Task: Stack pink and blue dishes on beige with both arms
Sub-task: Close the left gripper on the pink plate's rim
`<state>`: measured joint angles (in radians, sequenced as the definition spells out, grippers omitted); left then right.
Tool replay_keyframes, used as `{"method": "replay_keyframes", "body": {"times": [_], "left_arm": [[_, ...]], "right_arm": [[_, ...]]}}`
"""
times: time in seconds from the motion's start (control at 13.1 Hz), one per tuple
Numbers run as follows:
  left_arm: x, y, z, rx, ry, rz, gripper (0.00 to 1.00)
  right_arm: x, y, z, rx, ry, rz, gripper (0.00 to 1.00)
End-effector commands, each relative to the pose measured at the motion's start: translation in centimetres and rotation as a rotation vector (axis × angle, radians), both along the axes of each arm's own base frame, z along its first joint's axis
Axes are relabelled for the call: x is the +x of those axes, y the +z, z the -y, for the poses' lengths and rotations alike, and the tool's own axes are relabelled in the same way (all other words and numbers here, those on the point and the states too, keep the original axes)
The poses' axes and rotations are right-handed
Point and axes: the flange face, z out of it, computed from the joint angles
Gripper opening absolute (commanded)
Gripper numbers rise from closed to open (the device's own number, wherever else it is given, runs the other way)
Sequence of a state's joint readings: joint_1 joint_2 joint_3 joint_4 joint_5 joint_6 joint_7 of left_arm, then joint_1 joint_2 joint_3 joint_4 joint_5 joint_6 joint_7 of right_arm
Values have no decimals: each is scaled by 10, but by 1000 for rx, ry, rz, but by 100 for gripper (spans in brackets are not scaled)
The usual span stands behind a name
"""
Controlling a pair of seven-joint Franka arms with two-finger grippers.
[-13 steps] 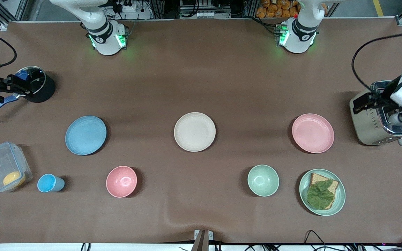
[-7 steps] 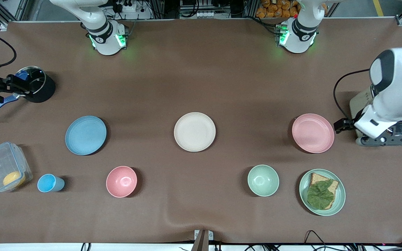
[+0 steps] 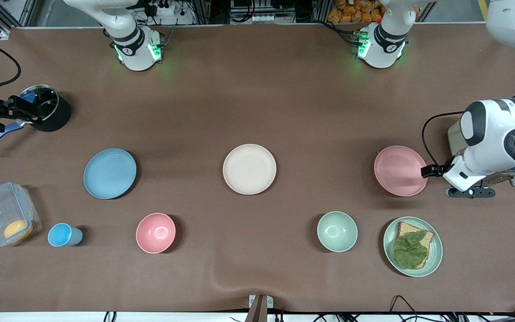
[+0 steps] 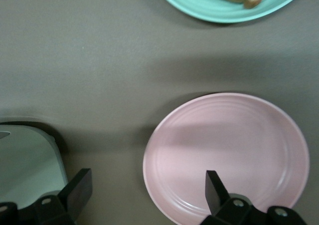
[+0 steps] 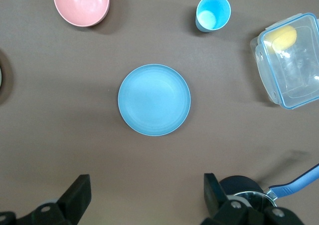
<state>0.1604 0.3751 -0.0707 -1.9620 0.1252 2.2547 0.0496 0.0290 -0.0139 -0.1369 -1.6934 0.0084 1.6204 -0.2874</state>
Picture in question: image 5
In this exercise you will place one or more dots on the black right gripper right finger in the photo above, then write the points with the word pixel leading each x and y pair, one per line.
pixel 214 197

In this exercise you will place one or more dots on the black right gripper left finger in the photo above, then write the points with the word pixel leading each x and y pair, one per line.
pixel 74 197

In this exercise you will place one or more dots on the blue shallow plate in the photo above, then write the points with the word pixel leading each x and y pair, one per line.
pixel 154 100

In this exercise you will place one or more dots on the glass pan lid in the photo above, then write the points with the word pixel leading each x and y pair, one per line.
pixel 254 200

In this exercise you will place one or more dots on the brown table cloth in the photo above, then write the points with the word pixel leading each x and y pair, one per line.
pixel 74 140

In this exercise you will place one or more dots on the clear lidded food container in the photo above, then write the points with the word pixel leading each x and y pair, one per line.
pixel 299 72

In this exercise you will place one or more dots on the yellow round food piece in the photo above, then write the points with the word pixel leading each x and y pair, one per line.
pixel 281 38

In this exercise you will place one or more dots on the blue plastic cup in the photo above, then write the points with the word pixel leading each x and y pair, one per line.
pixel 214 10

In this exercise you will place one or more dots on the pink deep bowl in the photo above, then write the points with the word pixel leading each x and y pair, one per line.
pixel 82 3

